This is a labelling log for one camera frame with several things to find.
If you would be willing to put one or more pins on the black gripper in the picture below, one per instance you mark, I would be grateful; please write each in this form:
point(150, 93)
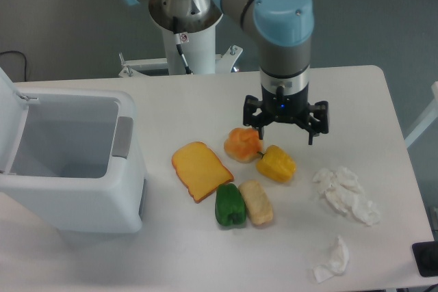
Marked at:
point(294, 108)

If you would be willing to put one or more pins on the beige square bread toy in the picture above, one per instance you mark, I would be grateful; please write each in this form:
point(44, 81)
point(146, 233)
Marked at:
point(257, 203)

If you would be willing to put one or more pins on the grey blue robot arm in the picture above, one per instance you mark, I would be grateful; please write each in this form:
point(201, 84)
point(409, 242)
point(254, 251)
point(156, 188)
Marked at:
point(282, 31)

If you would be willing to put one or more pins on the orange round bread toy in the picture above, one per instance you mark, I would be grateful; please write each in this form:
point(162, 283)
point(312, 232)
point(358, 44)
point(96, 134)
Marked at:
point(243, 145)

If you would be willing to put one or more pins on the yellow bell pepper toy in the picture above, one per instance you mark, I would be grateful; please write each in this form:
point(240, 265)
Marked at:
point(276, 164)

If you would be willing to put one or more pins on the large crumpled white tissue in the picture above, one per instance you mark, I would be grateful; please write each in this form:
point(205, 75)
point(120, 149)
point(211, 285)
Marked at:
point(344, 193)

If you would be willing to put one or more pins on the toast slice toy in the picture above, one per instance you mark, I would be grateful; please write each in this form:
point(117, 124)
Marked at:
point(200, 170)

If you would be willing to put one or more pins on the green bell pepper toy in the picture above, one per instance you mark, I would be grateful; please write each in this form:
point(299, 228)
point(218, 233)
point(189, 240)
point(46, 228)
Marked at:
point(230, 208)

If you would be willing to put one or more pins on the white furniture leg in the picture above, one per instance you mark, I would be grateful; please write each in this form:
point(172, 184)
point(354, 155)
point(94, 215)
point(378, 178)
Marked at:
point(424, 120)

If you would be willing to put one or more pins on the small crumpled white tissue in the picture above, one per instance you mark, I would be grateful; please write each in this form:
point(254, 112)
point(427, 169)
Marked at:
point(336, 264)

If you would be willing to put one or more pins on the black device at edge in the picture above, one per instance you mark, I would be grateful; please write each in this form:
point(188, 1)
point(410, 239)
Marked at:
point(425, 254)

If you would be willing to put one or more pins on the white open trash bin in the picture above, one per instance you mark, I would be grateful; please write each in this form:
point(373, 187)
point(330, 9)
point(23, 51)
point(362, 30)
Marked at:
point(72, 157)

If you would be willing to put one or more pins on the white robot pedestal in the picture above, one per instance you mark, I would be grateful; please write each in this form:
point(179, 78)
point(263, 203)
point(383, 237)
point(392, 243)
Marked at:
point(186, 54)

